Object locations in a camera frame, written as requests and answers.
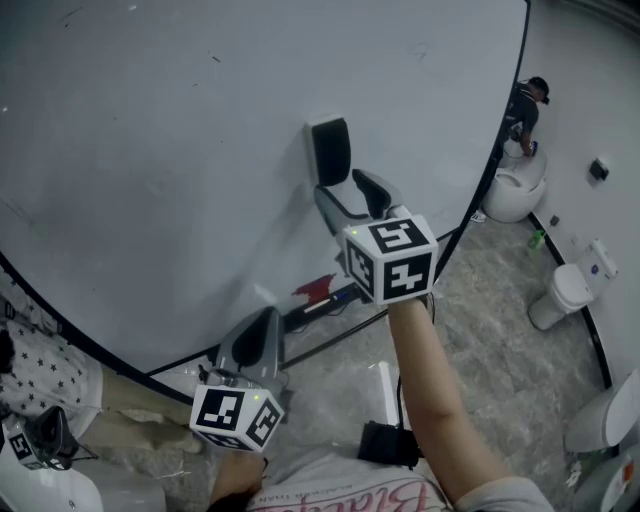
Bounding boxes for black waist pouch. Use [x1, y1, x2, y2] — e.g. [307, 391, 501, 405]
[357, 421, 420, 470]

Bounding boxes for black and white whiteboard eraser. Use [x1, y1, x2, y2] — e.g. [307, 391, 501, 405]
[304, 115, 357, 187]

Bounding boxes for white toilet with tank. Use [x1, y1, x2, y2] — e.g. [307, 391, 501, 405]
[528, 238, 620, 331]

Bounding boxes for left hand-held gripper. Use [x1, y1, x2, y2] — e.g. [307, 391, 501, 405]
[188, 306, 292, 453]

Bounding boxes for person's left forearm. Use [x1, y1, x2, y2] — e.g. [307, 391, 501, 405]
[209, 449, 266, 509]

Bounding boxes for person's right forearm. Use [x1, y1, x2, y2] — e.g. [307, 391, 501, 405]
[387, 294, 504, 506]

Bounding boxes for white toilet with orange label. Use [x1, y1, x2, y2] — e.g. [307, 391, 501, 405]
[572, 449, 640, 512]

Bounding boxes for round white toilet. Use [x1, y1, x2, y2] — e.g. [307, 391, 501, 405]
[482, 147, 549, 223]

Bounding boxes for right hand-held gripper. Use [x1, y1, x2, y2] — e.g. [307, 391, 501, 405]
[313, 168, 440, 307]

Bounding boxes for white wall-hung toilet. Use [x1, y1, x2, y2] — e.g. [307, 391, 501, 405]
[564, 369, 640, 454]

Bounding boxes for whiteboard on black stand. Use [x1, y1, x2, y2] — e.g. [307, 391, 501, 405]
[0, 0, 531, 406]

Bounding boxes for white bathtub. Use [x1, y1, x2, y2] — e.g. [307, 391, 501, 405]
[0, 424, 169, 512]

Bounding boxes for person's white printed shirt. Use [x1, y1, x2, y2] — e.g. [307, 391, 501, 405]
[244, 472, 554, 512]

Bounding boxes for person's grey trousers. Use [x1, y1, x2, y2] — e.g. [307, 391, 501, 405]
[263, 446, 427, 501]

